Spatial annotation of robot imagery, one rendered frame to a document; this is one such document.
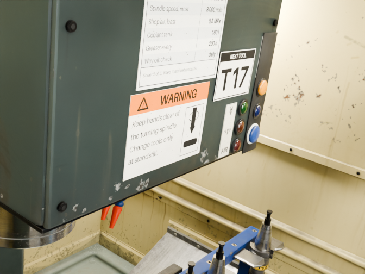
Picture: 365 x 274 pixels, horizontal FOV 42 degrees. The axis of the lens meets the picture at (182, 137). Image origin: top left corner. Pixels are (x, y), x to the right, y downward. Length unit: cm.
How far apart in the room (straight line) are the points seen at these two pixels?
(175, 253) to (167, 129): 134
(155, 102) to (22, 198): 18
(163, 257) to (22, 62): 150
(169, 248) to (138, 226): 23
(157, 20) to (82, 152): 17
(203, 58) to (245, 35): 10
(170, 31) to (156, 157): 16
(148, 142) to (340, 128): 99
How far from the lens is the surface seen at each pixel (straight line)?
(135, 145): 57
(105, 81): 50
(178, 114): 62
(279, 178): 164
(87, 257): 225
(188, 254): 191
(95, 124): 51
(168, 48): 57
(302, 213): 164
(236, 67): 71
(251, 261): 123
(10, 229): 70
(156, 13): 54
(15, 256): 150
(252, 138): 80
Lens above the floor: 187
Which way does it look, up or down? 19 degrees down
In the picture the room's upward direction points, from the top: 8 degrees clockwise
